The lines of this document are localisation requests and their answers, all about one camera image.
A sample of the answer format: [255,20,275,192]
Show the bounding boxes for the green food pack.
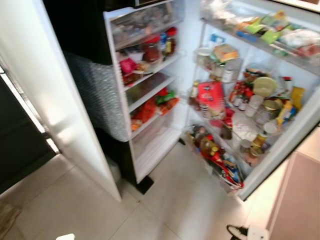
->
[154,89,177,106]

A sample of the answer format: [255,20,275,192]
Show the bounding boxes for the brown counter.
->
[267,149,320,240]

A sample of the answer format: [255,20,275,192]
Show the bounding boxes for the white plastic bag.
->
[279,28,320,51]

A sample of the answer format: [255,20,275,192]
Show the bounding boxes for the yellow oil bottle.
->
[199,134,221,159]

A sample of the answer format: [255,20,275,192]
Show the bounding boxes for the light green sachets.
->
[244,17,296,45]

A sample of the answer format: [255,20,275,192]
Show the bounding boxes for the white fridge door with racks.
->
[182,0,320,202]

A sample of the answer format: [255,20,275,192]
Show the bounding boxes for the grey patterned cloth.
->
[63,49,132,144]

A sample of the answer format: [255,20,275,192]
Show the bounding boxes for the dark bottle with red cap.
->
[164,27,179,56]

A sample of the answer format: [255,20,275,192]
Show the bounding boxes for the glass jar with gold lid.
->
[254,99,281,126]

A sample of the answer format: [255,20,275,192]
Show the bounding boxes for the red lid jar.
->
[142,34,162,64]

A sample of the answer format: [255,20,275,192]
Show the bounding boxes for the pink container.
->
[118,57,139,76]

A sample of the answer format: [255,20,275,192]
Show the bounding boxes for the yellow packet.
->
[289,85,306,111]

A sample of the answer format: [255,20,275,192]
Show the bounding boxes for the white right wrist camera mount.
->
[247,227,271,240]

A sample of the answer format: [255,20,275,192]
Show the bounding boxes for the red sachet pack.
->
[209,149,245,190]

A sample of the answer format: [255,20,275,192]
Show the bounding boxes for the red vegetable bag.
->
[130,97,159,127]

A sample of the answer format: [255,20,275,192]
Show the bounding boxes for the black fridge body with shelves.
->
[42,0,202,196]

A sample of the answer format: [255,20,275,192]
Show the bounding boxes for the clear box with yellow lid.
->
[212,43,240,64]

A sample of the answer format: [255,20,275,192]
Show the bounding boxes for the plain white fridge door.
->
[0,0,124,202]

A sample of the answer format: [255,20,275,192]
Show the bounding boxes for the round beige lid tub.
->
[252,76,279,99]

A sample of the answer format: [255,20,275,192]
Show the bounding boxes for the big red packet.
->
[196,80,226,119]

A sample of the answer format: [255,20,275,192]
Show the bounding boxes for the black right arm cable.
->
[227,224,250,239]

